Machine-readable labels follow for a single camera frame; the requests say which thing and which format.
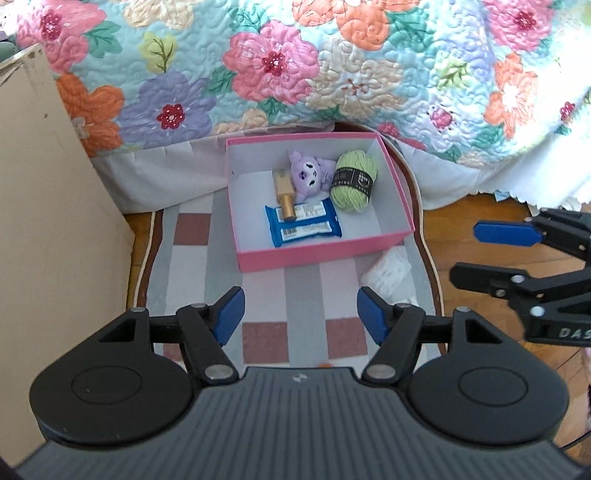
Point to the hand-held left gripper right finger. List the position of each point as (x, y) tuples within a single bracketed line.
[(371, 318)]

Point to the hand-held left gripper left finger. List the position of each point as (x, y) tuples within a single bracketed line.
[(228, 314)]

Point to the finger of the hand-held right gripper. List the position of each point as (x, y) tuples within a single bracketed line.
[(505, 233), (480, 276)]

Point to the small white packet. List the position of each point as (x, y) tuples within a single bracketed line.
[(406, 301)]

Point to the clear box of floss picks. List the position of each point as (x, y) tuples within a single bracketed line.
[(388, 272)]

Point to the pink cardboard box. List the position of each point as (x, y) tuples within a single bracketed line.
[(323, 254)]

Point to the blue wet wipes packet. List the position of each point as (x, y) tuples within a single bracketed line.
[(304, 226)]

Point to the beige bottle with gold cap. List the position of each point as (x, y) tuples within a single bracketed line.
[(288, 207)]

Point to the purple plush toy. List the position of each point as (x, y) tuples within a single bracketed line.
[(307, 175)]

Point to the checkered grey and brown rug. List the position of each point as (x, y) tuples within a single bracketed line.
[(300, 295)]

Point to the green yarn ball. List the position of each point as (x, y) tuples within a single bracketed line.
[(351, 198)]

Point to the white bed skirt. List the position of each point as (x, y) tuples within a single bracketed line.
[(161, 175)]

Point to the floral quilt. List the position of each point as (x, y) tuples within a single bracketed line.
[(369, 69)]

